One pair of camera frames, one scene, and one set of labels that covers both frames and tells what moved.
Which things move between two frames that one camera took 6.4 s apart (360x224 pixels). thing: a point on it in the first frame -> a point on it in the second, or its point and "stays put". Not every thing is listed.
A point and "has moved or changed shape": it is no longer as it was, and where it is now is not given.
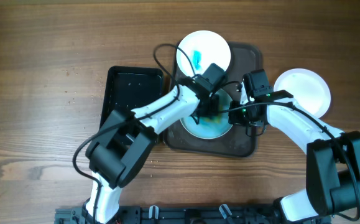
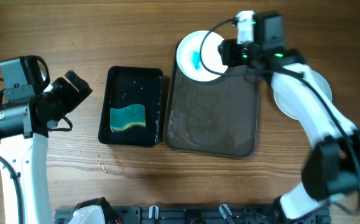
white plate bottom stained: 211,127 -> 284,107
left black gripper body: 211,108 -> 63,98
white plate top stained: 203,48 stays put
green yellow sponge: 216,118 has moved or changed shape
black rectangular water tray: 132,88 stays put
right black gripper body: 243,116 -> 239,55
